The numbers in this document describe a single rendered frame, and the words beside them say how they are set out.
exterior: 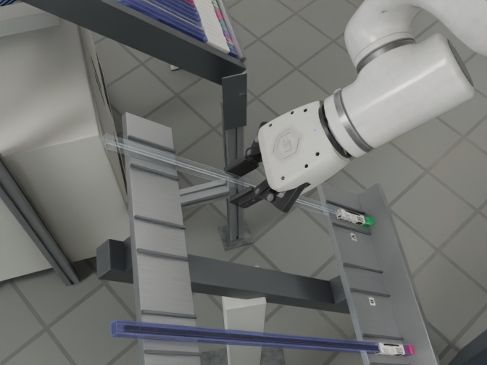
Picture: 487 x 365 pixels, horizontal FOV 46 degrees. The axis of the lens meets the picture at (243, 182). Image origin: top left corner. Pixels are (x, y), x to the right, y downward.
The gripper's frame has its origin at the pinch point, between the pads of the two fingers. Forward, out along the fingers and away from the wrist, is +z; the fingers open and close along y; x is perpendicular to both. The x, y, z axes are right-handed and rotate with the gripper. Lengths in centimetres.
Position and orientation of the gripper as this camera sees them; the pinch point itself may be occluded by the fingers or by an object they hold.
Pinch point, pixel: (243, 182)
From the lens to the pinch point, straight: 79.6
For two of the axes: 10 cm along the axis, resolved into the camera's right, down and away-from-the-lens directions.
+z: -7.7, 4.3, 4.7
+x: 6.1, 3.1, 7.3
